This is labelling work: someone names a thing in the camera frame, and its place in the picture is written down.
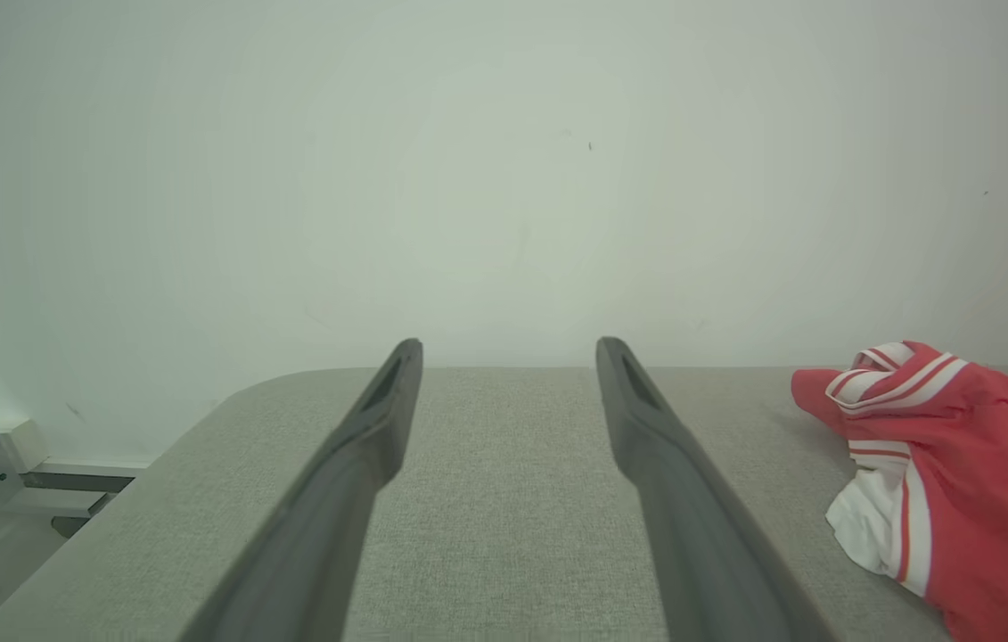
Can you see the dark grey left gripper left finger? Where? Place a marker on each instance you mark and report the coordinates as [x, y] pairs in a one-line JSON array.
[[325, 508]]

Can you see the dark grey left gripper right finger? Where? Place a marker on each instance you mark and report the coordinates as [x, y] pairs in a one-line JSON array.
[[700, 535]]

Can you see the red jersey with white sleeves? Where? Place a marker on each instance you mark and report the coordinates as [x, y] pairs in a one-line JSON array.
[[976, 464]]

